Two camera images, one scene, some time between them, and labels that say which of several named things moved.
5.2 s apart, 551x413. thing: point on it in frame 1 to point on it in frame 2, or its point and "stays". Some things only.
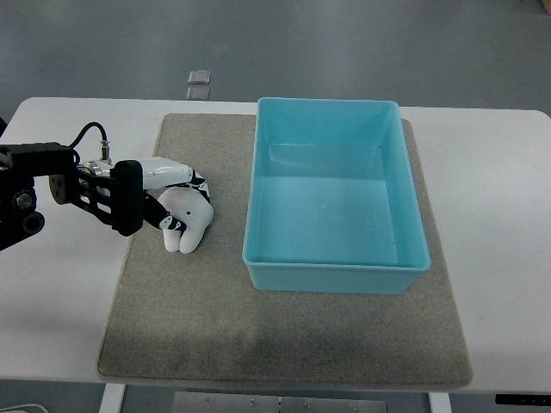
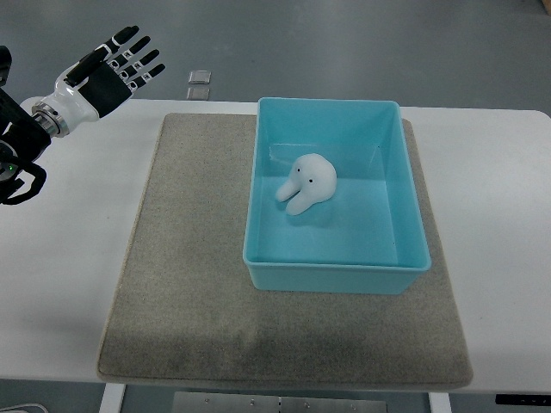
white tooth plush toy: x=191 y=206 to x=312 y=178
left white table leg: x=113 y=397 stays
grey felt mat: x=195 y=318 stays
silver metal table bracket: x=223 y=402 stays
